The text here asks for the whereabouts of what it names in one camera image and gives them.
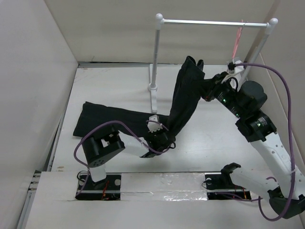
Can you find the black trousers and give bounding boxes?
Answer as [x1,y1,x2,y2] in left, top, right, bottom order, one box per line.
[72,56,205,137]

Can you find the silver foil covered panel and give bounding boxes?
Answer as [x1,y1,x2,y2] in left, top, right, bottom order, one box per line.
[120,172,208,201]

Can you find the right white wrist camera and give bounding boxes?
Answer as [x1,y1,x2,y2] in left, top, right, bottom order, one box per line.
[226,57,244,74]

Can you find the white and silver clothes rack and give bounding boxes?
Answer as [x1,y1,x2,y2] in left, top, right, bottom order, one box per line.
[148,13,278,114]

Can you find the pink clothes hanger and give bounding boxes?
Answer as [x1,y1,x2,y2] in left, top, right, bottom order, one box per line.
[232,25,245,59]

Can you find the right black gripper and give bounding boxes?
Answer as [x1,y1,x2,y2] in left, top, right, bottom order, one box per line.
[193,71,245,118]

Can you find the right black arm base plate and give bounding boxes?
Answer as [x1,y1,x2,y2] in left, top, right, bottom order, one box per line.
[202,174,252,200]

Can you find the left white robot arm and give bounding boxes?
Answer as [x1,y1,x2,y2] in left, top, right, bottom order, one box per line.
[81,125,176,189]

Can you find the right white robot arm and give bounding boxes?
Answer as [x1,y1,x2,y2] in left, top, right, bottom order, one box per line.
[199,72,305,219]

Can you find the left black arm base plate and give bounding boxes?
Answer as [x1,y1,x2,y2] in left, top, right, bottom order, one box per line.
[75,173,122,201]

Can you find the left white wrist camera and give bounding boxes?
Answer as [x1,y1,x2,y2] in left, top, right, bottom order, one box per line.
[146,114,169,134]

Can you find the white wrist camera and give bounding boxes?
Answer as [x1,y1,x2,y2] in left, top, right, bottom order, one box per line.
[226,57,244,74]
[146,114,169,134]

